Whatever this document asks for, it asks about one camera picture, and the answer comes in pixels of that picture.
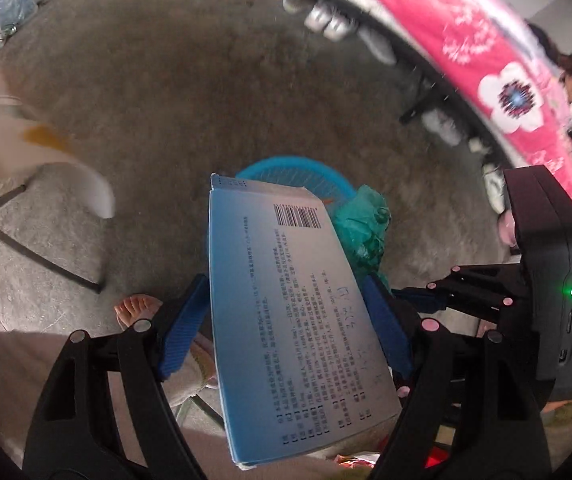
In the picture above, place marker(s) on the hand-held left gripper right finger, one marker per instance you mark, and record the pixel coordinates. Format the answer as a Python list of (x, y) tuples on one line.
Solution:
[(386, 320)]

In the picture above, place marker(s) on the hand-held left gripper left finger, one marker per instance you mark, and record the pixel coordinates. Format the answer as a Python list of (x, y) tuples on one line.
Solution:
[(181, 330)]

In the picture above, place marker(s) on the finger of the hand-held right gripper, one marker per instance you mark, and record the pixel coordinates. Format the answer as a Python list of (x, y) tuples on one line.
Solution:
[(466, 305), (486, 280)]

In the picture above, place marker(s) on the teal plastic bag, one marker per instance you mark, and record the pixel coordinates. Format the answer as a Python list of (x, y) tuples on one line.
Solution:
[(361, 230)]

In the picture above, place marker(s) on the light blue cardboard box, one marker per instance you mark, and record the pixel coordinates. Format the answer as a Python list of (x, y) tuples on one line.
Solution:
[(286, 310)]

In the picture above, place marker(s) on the blue plastic wastebasket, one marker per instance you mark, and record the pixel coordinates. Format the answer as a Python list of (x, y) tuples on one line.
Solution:
[(296, 172)]

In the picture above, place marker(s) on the person's right hand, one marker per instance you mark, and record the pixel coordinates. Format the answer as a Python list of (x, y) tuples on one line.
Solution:
[(507, 227)]

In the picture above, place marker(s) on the person's bare foot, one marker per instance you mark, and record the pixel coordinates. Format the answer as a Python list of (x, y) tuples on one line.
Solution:
[(136, 310)]

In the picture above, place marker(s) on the black table leg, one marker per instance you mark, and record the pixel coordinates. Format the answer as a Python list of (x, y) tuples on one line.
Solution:
[(41, 252)]

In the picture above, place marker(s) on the pink floral blanket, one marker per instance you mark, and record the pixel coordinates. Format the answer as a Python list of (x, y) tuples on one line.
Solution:
[(441, 20)]

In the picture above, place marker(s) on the row of pale shoes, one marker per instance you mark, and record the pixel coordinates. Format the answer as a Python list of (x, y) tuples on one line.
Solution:
[(338, 27)]

